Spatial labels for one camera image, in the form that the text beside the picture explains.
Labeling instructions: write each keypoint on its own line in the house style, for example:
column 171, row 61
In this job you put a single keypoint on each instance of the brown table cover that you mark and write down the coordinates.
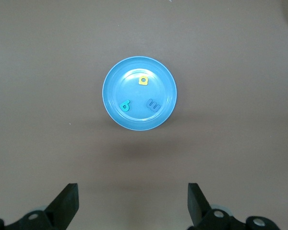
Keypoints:
column 50, row 72

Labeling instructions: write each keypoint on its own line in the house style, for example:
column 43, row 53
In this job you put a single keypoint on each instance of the yellow foam letter a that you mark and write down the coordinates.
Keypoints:
column 144, row 83

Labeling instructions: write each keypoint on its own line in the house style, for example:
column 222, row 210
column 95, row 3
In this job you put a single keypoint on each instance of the teal foam letter b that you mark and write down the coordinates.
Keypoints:
column 127, row 108

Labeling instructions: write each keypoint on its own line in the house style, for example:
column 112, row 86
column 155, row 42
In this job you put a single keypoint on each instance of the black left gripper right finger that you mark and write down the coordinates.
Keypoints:
column 199, row 210

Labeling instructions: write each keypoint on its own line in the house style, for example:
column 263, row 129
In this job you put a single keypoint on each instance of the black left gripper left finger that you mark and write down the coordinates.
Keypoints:
column 64, row 210

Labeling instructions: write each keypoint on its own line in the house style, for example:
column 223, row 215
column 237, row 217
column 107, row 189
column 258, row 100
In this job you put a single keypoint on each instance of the blue foam letter m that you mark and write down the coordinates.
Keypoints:
column 148, row 103

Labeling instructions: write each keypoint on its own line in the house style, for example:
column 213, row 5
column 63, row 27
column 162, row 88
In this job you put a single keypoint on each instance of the blue round plate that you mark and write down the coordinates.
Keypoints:
column 124, row 79

